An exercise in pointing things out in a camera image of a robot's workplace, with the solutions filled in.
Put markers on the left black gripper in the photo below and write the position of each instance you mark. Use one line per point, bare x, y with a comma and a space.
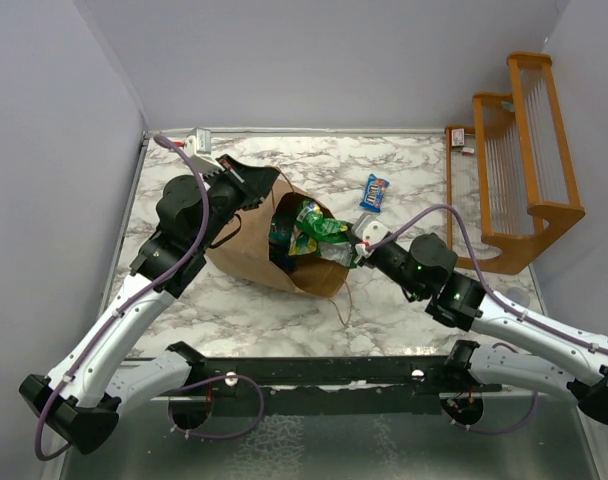
253, 183

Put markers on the brown paper bag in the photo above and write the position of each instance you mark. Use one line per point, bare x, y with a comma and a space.
265, 246

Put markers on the green candy bag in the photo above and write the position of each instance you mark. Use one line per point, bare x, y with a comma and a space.
322, 235

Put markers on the blue M&M's packet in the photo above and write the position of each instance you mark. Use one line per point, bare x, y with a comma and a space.
373, 194

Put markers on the teal Fox's candy bag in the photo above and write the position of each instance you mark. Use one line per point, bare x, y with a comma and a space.
279, 238

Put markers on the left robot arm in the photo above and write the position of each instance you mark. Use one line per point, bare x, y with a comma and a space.
83, 397

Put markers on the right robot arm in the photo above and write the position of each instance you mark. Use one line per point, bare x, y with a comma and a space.
552, 357

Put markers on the small red white box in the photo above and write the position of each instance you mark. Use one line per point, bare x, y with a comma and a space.
457, 137

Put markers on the orange wooden rack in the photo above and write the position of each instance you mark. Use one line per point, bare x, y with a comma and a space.
526, 186

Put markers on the small clear plastic cup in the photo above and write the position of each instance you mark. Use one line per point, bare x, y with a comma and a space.
518, 295

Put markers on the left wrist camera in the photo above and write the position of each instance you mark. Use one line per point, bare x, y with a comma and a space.
197, 146

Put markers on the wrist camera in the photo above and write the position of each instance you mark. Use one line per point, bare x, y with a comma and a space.
367, 231
197, 146

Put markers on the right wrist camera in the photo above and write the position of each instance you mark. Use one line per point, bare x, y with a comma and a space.
367, 231

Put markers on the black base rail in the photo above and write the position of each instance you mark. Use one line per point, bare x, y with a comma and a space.
311, 386

